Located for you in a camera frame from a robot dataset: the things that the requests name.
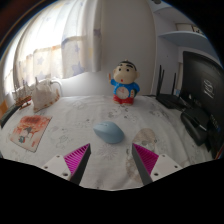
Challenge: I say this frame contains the black computer monitor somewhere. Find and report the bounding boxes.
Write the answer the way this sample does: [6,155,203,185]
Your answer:
[181,50,224,159]

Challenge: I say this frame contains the white printed tablecloth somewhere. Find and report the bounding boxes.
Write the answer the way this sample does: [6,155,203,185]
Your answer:
[0,94,214,191]

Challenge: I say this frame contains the black router with antennas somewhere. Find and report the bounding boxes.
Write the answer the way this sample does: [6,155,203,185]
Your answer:
[155,64,188,110]

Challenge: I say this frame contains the large white conch shell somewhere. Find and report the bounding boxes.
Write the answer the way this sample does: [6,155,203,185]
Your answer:
[31,77,62,113]

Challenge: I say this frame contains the black keyboard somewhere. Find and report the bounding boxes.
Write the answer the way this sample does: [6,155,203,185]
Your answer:
[0,103,22,129]

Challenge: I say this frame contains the cartoon boy figurine clock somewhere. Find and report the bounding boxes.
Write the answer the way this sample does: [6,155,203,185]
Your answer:
[107,59,141,106]

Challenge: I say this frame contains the black desk device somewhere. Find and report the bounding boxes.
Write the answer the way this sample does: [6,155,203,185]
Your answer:
[180,106,211,147]

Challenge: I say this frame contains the white wall shelf unit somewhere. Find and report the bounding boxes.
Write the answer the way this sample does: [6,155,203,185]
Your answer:
[151,3,218,56]

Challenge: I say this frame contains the red printed mouse pad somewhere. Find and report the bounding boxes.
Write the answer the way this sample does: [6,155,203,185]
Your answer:
[9,114,53,154]

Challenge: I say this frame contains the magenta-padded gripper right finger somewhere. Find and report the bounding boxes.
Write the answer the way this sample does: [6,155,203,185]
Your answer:
[131,143,184,186]

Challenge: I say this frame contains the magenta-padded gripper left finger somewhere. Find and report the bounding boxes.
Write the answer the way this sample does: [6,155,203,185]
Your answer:
[42,143,92,186]

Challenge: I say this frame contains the light blue computer mouse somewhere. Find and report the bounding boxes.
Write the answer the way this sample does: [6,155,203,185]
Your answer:
[92,121,126,145]

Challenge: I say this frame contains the orange wooden panel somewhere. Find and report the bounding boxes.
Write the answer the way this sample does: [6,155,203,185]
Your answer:
[0,99,9,120]

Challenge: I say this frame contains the white star-print curtain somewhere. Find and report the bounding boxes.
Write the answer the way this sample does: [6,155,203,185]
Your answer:
[3,0,103,101]

